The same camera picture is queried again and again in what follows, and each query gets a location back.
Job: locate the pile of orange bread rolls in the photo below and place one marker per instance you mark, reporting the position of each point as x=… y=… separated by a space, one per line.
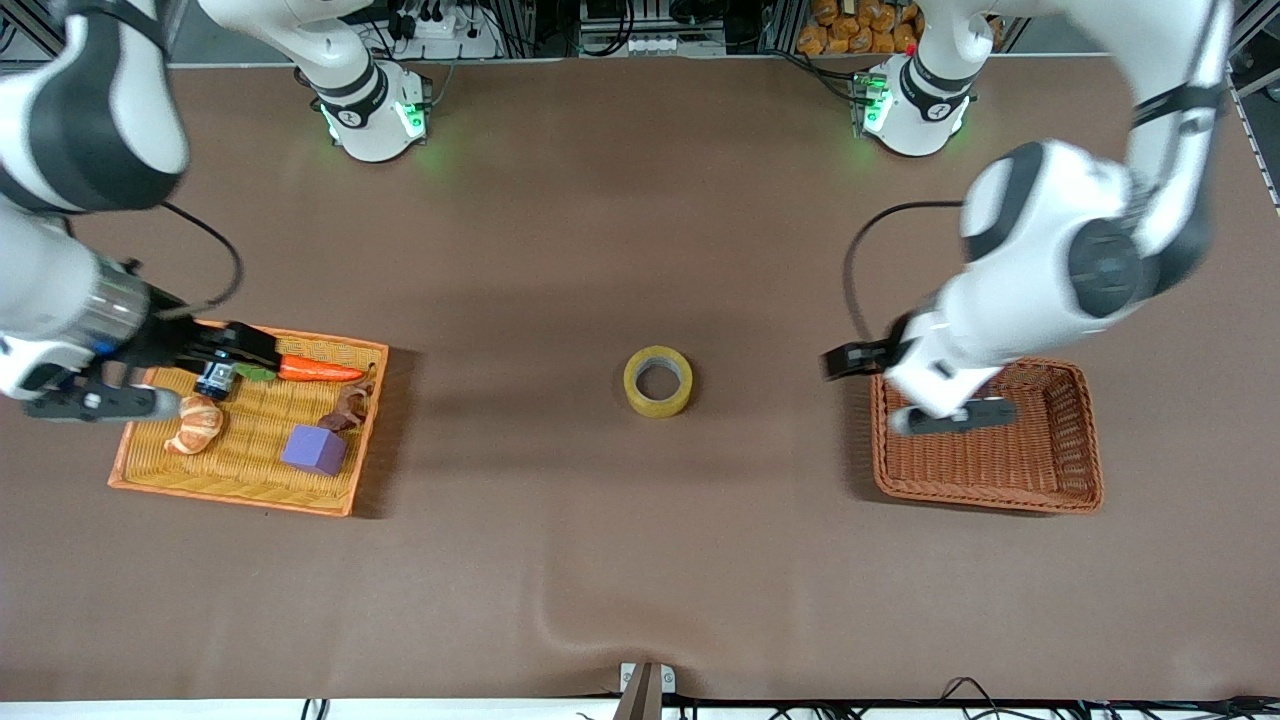
x=850 y=30

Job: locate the aluminium frame profile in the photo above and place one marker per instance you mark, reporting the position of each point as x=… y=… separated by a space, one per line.
x=1255 y=60

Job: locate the orange toy carrot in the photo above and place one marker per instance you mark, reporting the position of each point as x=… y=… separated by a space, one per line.
x=315 y=370

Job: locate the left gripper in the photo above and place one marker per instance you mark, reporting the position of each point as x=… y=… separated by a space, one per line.
x=868 y=357

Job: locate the brown wicker basket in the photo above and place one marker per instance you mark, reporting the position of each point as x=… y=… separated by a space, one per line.
x=1040 y=470

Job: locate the toy croissant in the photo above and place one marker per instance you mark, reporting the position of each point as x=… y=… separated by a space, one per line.
x=195 y=428

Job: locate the small white power strip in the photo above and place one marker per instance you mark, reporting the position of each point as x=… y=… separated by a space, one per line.
x=660 y=45

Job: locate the brown figurine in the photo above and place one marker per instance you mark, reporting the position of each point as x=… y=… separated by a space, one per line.
x=350 y=405

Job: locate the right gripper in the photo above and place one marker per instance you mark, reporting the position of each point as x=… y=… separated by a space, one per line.
x=172 y=338

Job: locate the yellow tape roll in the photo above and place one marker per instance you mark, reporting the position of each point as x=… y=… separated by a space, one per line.
x=640 y=400

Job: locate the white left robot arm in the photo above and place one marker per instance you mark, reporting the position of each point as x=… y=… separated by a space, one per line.
x=1040 y=250

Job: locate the purple cube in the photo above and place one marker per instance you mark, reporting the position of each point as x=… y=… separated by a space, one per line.
x=314 y=450

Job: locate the small blue can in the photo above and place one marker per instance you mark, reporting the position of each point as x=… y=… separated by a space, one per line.
x=214 y=385

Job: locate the yellow wicker tray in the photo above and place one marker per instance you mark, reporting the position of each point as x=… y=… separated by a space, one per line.
x=250 y=485

